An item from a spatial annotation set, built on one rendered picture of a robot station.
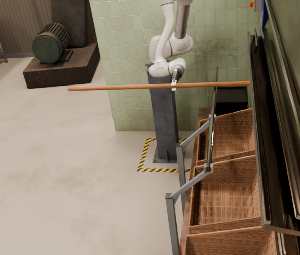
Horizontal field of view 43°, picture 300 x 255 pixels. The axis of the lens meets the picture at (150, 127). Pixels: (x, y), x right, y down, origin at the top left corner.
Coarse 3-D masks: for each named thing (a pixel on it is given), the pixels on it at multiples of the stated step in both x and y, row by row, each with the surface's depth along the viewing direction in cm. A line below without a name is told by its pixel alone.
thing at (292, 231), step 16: (256, 64) 228; (256, 80) 210; (272, 96) 197; (272, 112) 183; (272, 128) 172; (256, 144) 160; (272, 144) 161; (256, 160) 154; (272, 160) 152; (272, 176) 144; (272, 192) 136; (288, 192) 137; (272, 208) 130; (288, 208) 130; (272, 224) 124; (288, 224) 125
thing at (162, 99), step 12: (156, 96) 353; (168, 96) 351; (156, 108) 360; (168, 108) 358; (156, 120) 368; (168, 120) 365; (156, 132) 375; (168, 132) 373; (168, 144) 381; (144, 156) 401; (156, 156) 397; (168, 156) 389; (144, 168) 384; (156, 168) 382
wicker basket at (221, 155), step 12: (204, 120) 309; (216, 120) 308; (228, 120) 306; (240, 120) 305; (252, 120) 303; (204, 132) 316; (216, 132) 314; (240, 132) 311; (252, 132) 299; (204, 144) 307; (216, 144) 305; (228, 144) 303; (240, 144) 301; (252, 144) 291; (204, 156) 293; (216, 156) 292; (228, 156) 259; (240, 156) 258; (252, 168) 262
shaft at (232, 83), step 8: (72, 88) 283; (80, 88) 282; (88, 88) 280; (96, 88) 279; (104, 88) 278; (112, 88) 276; (120, 88) 275; (128, 88) 274; (136, 88) 273; (144, 88) 272; (152, 88) 271
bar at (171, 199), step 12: (216, 72) 281; (216, 96) 254; (180, 144) 247; (180, 156) 250; (180, 168) 256; (204, 168) 192; (180, 180) 262; (192, 180) 199; (180, 192) 204; (168, 204) 210; (168, 216) 215
